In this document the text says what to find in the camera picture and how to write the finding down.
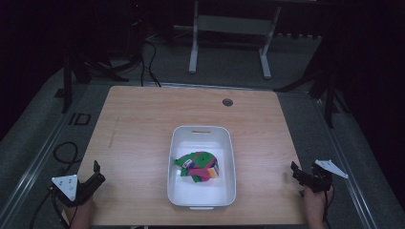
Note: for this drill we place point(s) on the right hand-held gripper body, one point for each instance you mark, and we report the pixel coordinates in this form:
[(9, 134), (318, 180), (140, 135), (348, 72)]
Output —
[(321, 178)]

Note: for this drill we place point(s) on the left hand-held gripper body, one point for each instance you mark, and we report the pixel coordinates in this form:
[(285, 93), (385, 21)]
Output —
[(68, 187)]

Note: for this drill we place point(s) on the white plastic basin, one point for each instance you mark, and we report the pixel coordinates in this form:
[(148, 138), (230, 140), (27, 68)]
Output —
[(201, 195)]

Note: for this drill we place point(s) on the person's right hand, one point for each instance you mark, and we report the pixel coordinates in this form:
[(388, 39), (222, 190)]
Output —
[(315, 206)]

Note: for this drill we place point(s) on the person's left hand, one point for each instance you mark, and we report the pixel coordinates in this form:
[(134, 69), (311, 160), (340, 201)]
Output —
[(82, 214)]

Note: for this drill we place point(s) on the black tripod stand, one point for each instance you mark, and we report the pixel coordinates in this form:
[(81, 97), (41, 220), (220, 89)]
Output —
[(95, 68), (328, 86)]

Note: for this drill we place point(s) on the white metal desk frame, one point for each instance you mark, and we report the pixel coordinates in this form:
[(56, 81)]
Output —
[(229, 25)]

